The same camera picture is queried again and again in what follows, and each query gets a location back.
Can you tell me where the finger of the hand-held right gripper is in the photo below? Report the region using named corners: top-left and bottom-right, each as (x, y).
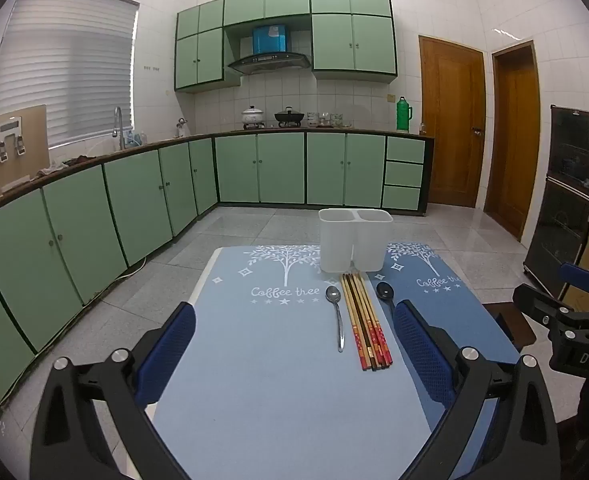
top-left (513, 283), bottom-right (575, 332)
top-left (559, 262), bottom-right (589, 302)

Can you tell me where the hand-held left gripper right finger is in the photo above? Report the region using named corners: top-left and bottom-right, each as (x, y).
top-left (393, 300), bottom-right (560, 480)

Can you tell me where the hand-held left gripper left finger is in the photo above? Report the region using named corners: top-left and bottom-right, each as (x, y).
top-left (29, 302), bottom-right (198, 480)

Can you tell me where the bundle of mixed chopsticks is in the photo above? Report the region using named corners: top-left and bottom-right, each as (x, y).
top-left (341, 271), bottom-right (394, 372)

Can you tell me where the black spoon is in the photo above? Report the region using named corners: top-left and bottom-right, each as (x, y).
top-left (376, 281), bottom-right (398, 312)

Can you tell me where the silver metal spoon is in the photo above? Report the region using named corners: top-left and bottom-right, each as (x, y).
top-left (325, 285), bottom-right (346, 352)

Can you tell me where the white plastic utensil holder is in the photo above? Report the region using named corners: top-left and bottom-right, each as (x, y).
top-left (319, 208), bottom-right (394, 275)

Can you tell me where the dark blue printed table mat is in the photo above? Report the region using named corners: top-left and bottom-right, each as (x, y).
top-left (366, 242), bottom-right (521, 466)

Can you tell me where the black glass-front cabinet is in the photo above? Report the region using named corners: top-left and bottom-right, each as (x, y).
top-left (523, 105), bottom-right (589, 301)

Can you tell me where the light blue printed table mat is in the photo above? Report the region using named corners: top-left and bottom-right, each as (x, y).
top-left (152, 245), bottom-right (445, 480)

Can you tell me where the plain wooden door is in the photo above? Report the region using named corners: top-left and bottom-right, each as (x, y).
top-left (483, 40), bottom-right (541, 244)

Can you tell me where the long green base cabinet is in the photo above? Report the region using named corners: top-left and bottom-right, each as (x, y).
top-left (0, 136), bottom-right (219, 431)

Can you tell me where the green drawer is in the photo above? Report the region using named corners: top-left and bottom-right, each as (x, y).
top-left (383, 186), bottom-right (422, 211)
top-left (385, 137), bottom-right (426, 164)
top-left (384, 161), bottom-right (424, 188)

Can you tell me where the dark cloth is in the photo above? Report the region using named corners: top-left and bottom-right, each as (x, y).
top-left (34, 155), bottom-right (101, 179)

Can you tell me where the green base cabinet with drawers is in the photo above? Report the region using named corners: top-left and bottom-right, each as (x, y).
top-left (213, 129), bottom-right (435, 216)

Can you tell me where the green thermos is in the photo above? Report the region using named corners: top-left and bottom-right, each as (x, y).
top-left (396, 96), bottom-right (414, 133)

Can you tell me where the large cardboard box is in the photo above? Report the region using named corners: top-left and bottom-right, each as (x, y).
top-left (0, 105), bottom-right (50, 206)

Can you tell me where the chrome kitchen faucet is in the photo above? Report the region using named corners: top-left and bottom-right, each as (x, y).
top-left (112, 106), bottom-right (126, 151)

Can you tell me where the black wok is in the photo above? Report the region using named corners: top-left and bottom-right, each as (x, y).
top-left (274, 106), bottom-right (306, 127)

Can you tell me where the white window blind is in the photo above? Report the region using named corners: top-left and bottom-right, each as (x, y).
top-left (0, 0), bottom-right (139, 148)

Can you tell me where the black range hood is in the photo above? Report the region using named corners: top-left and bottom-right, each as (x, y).
top-left (227, 25), bottom-right (311, 76)

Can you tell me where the white power cable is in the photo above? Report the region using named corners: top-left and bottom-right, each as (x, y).
top-left (122, 255), bottom-right (148, 281)

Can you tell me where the wooden door with handle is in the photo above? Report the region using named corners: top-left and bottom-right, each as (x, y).
top-left (419, 35), bottom-right (486, 209)

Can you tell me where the green wall cabinet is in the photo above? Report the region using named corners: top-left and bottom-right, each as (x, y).
top-left (223, 0), bottom-right (311, 28)
top-left (174, 0), bottom-right (241, 93)
top-left (309, 0), bottom-right (398, 82)

